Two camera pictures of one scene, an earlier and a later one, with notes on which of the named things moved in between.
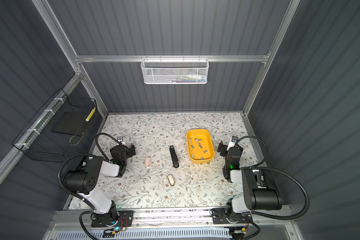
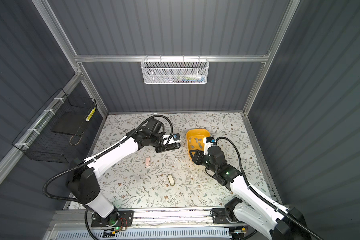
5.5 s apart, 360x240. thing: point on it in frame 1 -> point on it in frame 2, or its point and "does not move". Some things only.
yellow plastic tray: [200, 146] does not move
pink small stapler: [147, 161] does not move
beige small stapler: [171, 180] does not move
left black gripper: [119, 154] -> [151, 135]
